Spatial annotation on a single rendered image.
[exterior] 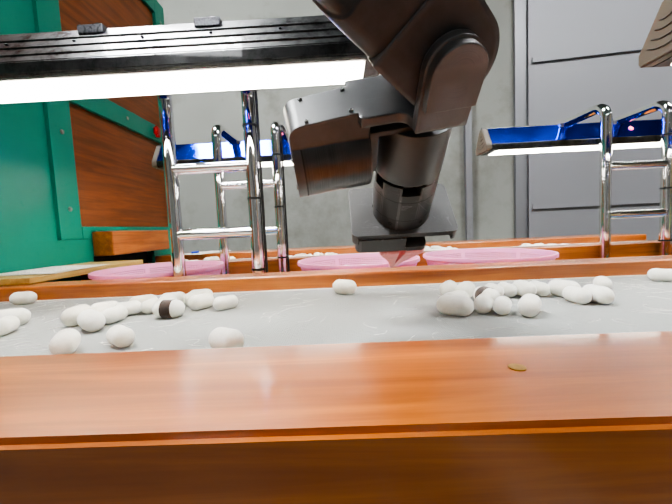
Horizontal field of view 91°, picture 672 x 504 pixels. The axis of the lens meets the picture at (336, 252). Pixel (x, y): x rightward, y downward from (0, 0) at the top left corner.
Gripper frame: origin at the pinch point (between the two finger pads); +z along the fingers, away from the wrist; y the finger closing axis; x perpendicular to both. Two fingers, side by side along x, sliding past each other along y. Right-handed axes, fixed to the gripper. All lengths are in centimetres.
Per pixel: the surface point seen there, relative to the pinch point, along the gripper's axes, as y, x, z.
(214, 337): 17.1, 12.1, -8.2
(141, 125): 76, -86, 33
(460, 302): -5.8, 7.5, -2.5
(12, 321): 42.8, 6.4, -1.7
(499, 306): -9.7, 8.1, -2.2
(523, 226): -113, -111, 137
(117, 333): 26.5, 10.8, -6.8
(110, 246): 71, -35, 38
